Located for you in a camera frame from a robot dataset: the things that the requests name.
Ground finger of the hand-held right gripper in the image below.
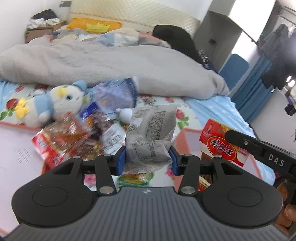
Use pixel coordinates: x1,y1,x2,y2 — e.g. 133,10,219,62
225,130,264,157

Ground person's right hand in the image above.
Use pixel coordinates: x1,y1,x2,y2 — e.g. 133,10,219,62
276,179,296,232

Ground green and yellow snack packet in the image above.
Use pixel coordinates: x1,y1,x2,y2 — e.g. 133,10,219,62
118,173,154,186

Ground red chili strip packet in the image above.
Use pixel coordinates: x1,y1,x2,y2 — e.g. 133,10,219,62
32,113,104,168

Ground blue and white snack packet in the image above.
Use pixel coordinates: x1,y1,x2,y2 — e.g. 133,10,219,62
79,102,127,155

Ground floral bed sheet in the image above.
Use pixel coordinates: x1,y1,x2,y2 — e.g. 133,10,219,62
0,80,208,188

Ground black clothing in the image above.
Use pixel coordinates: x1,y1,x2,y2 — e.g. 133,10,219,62
153,25,210,67

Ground white bottle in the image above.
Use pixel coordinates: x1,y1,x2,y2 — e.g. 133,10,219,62
116,108,133,124

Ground shallow pink box lid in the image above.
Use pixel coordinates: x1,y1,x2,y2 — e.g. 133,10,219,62
0,121,50,234

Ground blue curtain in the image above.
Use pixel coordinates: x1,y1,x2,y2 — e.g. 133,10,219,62
231,56,273,123

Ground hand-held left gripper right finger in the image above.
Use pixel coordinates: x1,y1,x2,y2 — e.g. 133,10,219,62
168,146,245,195

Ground dark hanging clothes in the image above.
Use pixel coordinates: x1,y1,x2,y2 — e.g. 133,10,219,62
261,23,296,91

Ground yellow pillow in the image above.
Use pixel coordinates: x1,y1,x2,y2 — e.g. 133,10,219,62
67,17,122,34

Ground blue covered chair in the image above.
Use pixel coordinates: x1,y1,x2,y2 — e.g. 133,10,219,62
218,54,249,85

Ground deep pink cardboard box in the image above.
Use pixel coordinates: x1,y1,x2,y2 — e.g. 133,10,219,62
171,128,264,193

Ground patchwork quilt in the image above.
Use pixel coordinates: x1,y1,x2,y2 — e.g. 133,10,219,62
44,28,171,48

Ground cream padded headboard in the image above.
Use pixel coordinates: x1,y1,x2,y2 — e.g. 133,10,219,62
69,1,200,37

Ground blue star bed sheet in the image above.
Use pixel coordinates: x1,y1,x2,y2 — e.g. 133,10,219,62
185,95,275,186

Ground brown cardboard box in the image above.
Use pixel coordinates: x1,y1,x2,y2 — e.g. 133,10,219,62
24,20,67,43

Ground pile of clothes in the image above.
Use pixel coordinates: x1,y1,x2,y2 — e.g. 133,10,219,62
28,9,62,29

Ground red packet with oval label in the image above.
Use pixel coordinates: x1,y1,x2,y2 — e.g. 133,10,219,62
198,119,250,192

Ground grey clear snack packet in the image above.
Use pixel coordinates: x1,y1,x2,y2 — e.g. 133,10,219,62
125,105,178,171

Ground grey blanket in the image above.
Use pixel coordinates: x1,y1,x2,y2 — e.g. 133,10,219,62
0,38,229,100

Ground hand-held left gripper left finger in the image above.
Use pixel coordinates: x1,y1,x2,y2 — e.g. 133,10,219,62
50,146,127,196

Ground large purple snack bag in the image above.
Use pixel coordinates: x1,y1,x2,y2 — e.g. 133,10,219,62
89,77,139,114

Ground white and blue plush toy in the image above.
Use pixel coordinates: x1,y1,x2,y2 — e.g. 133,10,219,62
15,80,88,127

